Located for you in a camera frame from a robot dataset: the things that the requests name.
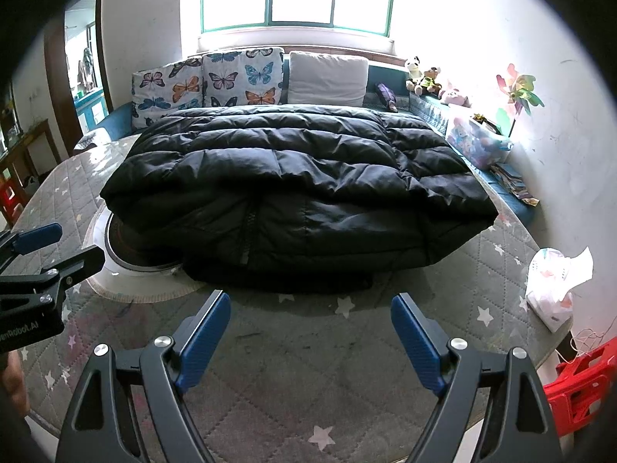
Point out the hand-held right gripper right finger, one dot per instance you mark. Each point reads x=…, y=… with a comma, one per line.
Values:
x=417, y=342

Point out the wooden display cabinet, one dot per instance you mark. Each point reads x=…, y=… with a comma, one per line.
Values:
x=9, y=120

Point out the blue sofa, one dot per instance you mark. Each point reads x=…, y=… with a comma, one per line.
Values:
x=113, y=120

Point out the person's left hand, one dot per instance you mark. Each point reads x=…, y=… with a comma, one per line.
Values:
x=12, y=383

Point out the red plastic stool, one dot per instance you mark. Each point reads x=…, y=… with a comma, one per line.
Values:
x=9, y=202
x=578, y=386

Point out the black puffer jacket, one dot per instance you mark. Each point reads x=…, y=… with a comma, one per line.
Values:
x=289, y=178

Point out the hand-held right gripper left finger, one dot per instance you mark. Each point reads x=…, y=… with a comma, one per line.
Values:
x=205, y=342

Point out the butterfly print cushion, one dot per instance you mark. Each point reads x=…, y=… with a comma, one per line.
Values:
x=241, y=77
x=164, y=91

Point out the white plastic bag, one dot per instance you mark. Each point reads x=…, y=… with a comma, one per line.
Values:
x=554, y=289

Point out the purple folded umbrella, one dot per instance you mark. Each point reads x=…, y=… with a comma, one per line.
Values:
x=387, y=97

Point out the hanging clothes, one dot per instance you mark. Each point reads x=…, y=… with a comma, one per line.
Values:
x=87, y=70

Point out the wooden desk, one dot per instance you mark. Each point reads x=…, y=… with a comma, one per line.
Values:
x=33, y=137

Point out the pink plush toy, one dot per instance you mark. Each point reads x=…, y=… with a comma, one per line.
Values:
x=455, y=96

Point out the colourful pinwheel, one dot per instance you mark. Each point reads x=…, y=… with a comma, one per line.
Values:
x=518, y=89

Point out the patterned cloth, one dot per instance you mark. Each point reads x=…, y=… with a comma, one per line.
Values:
x=91, y=142

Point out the brown bear plush toy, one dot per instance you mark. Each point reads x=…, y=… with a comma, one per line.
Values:
x=431, y=82

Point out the clear printed storage bag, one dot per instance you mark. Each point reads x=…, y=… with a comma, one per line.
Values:
x=477, y=144

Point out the blue cabinet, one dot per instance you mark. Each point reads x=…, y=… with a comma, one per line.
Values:
x=89, y=108

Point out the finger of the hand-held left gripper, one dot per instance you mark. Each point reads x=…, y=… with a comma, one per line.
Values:
x=38, y=238
x=77, y=265

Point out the grey star quilted mat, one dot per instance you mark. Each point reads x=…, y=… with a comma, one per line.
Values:
x=313, y=371

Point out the white cushion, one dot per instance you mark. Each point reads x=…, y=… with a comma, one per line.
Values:
x=328, y=77

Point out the brown door frame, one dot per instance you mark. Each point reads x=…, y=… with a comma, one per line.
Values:
x=103, y=58

